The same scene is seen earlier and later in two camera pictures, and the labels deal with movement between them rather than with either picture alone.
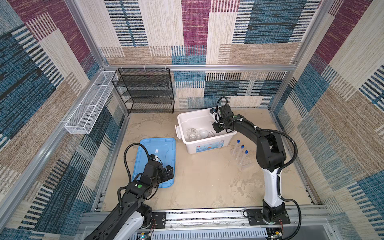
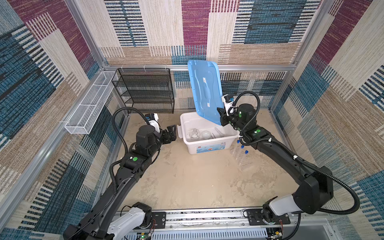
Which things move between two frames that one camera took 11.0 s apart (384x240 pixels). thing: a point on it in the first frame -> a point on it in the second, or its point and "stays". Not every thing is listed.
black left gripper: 164,176 -> 171,135
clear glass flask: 192,134 stays
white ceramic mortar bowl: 203,133 stays
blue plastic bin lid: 164,148 -> 207,87
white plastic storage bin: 196,128 stays
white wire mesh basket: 82,120 stays
